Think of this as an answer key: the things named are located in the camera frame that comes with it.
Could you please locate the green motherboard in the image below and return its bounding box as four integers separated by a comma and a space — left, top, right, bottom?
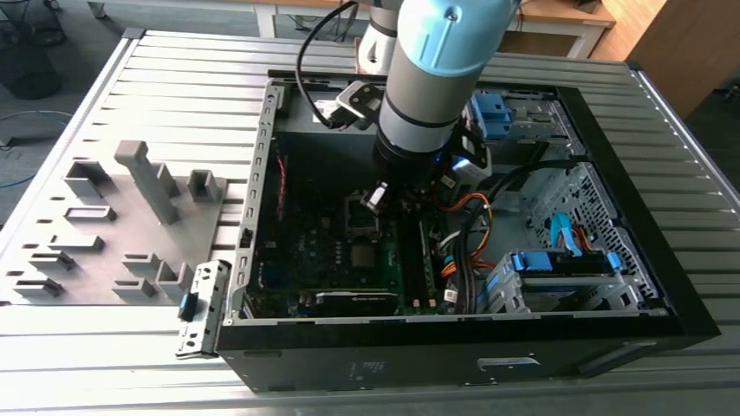
251, 190, 457, 317

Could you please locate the grey parts rack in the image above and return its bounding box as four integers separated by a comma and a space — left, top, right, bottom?
0, 139, 232, 307

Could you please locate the blue drive bay latch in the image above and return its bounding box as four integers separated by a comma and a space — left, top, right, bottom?
471, 93, 513, 121
479, 119, 515, 140
484, 267, 505, 307

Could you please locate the CPU with silver top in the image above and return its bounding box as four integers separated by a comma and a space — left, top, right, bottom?
351, 245, 379, 267

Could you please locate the silver metal disk bay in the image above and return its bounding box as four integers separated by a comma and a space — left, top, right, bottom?
483, 250, 644, 315

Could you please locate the hard disk in blue carrier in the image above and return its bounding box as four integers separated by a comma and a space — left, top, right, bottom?
509, 250, 623, 278

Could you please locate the thick black cable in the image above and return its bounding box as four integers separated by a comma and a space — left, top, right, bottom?
449, 159, 595, 315

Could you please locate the wooden desk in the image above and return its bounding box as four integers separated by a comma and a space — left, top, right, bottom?
496, 0, 617, 60

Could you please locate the black PC case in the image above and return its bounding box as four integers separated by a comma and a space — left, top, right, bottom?
213, 68, 723, 395

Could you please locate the silver metal drive cage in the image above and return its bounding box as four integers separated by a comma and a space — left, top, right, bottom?
461, 91, 587, 209

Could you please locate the green RAM stick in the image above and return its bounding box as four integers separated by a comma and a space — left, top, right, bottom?
416, 207, 439, 307

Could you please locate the black graphics card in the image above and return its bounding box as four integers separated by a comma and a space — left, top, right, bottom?
300, 289, 401, 317

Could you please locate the blue flat data wire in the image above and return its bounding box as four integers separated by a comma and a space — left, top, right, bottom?
552, 211, 585, 257

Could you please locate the pale blue floor cable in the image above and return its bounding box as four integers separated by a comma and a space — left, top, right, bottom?
0, 110, 72, 131

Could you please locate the black camera cable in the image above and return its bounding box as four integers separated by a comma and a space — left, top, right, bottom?
293, 0, 361, 130

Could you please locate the metal bracket with blue clip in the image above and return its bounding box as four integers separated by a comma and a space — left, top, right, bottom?
175, 258, 231, 360

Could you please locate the wooden cabinet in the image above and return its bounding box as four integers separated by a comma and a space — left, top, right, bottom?
588, 0, 740, 119

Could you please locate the orange wire bundle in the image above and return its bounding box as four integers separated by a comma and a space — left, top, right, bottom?
431, 190, 496, 281

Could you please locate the metal socket cover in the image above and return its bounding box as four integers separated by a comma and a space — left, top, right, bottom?
344, 195, 383, 237

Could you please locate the black office chair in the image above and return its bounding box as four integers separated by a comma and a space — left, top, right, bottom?
0, 16, 65, 101

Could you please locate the red black twisted wire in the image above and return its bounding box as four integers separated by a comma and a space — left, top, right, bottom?
275, 149, 289, 220

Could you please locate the grey power supply unit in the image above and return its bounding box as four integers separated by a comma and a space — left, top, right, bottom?
275, 89, 383, 192

